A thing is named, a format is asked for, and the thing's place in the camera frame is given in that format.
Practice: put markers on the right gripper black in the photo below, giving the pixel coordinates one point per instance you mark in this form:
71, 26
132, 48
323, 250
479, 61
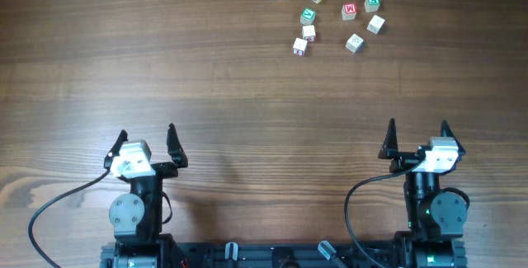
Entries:
390, 149

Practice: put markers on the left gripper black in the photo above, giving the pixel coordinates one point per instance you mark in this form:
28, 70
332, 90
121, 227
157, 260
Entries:
163, 167

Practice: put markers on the red M wooden block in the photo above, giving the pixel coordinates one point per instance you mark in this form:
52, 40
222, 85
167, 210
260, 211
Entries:
349, 11

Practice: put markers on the carrot picture wooden block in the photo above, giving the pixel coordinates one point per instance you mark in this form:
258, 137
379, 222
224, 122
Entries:
309, 33

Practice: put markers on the green V wooden block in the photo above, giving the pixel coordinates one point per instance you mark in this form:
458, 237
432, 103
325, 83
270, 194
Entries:
307, 17

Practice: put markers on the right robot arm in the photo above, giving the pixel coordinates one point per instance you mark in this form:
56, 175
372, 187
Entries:
436, 215

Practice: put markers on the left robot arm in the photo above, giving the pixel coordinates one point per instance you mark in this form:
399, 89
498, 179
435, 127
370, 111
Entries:
137, 217

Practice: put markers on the plain wooden block lower right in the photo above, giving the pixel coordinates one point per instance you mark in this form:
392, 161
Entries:
354, 43

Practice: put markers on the plain wooden block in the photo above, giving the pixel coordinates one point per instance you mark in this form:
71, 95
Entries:
375, 24
354, 43

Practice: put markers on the green E wooden block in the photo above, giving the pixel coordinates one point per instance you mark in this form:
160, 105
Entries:
372, 5

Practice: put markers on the red I wooden block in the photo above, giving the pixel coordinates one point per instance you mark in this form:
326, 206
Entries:
299, 47

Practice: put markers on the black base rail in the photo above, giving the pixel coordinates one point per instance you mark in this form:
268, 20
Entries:
201, 254

